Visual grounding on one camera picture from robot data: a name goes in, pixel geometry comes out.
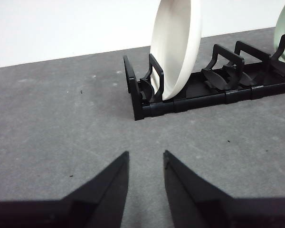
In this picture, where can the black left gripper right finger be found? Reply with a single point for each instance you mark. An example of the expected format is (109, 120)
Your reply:
(204, 209)

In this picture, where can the black plate rack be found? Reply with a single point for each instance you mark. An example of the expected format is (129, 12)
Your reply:
(204, 99)

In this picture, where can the white plate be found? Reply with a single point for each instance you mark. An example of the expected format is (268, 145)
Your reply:
(173, 47)

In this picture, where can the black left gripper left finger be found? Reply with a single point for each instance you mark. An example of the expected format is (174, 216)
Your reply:
(92, 209)

